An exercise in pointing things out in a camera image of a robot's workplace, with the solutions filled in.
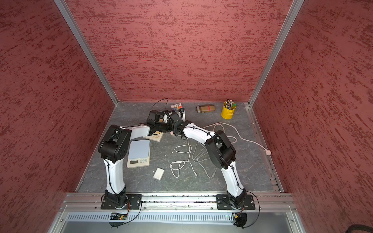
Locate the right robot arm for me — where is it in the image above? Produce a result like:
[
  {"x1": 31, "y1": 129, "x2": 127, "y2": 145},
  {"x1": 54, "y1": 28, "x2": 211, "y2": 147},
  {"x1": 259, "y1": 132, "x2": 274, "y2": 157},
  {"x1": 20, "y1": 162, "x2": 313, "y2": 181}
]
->
[{"x1": 165, "y1": 113, "x2": 247, "y2": 209}]

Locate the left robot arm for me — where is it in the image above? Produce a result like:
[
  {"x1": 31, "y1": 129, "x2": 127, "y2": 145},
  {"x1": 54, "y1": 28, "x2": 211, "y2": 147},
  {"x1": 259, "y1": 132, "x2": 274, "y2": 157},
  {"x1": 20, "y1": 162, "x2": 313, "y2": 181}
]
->
[{"x1": 98, "y1": 110, "x2": 174, "y2": 210}]

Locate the blue top electronic scale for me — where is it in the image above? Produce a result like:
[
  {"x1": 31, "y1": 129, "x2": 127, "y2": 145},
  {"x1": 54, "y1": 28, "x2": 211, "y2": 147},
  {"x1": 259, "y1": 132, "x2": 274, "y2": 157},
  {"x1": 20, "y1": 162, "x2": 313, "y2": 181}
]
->
[{"x1": 127, "y1": 140, "x2": 151, "y2": 169}]

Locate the rainbow marker pack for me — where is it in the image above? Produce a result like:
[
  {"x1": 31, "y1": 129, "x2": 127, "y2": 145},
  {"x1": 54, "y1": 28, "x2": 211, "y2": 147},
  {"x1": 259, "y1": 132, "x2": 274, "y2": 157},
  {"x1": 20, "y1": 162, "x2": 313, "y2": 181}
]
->
[{"x1": 171, "y1": 103, "x2": 183, "y2": 110}]

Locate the plaid pencil case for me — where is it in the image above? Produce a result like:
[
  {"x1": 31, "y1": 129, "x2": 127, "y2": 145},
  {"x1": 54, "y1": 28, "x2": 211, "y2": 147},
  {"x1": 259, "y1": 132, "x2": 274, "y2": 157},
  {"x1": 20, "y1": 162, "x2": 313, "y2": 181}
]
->
[{"x1": 196, "y1": 104, "x2": 216, "y2": 113}]

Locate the white square charger block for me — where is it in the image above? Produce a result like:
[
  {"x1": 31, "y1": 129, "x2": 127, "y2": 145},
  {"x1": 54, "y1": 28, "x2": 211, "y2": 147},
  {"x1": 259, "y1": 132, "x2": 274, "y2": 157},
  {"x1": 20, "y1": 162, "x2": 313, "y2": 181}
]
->
[{"x1": 153, "y1": 168, "x2": 165, "y2": 181}]

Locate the yellow pen holder cup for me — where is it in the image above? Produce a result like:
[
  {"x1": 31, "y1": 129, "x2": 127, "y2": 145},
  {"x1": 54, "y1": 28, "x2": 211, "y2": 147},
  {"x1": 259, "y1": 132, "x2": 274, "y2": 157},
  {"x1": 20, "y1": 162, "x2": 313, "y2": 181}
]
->
[{"x1": 221, "y1": 100, "x2": 237, "y2": 119}]

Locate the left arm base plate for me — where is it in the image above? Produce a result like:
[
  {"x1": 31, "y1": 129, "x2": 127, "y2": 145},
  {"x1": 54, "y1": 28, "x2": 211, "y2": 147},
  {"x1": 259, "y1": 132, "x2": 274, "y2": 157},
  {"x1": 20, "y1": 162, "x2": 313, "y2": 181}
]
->
[{"x1": 101, "y1": 193, "x2": 142, "y2": 211}]

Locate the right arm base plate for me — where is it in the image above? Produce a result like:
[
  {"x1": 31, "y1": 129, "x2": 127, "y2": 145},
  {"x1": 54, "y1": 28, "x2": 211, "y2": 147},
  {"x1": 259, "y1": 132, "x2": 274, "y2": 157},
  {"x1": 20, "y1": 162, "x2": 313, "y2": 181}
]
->
[{"x1": 216, "y1": 194, "x2": 256, "y2": 210}]

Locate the aluminium corner post left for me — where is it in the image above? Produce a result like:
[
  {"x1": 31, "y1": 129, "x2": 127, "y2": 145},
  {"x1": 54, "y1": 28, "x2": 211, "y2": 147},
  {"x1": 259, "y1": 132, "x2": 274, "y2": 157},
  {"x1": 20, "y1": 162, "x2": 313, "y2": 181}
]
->
[{"x1": 54, "y1": 0, "x2": 119, "y2": 105}]

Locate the aluminium corner post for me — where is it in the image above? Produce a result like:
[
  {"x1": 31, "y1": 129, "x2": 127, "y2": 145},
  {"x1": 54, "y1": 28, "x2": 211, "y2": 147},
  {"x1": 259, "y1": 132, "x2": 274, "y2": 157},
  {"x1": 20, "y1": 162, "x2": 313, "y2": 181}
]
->
[
  {"x1": 248, "y1": 0, "x2": 304, "y2": 108},
  {"x1": 54, "y1": 0, "x2": 119, "y2": 105}
]

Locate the aluminium corner post right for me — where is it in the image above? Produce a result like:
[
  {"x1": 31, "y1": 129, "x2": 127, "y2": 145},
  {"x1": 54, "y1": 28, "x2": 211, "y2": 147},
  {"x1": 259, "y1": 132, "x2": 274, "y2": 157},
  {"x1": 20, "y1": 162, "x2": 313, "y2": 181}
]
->
[{"x1": 248, "y1": 0, "x2": 304, "y2": 108}]

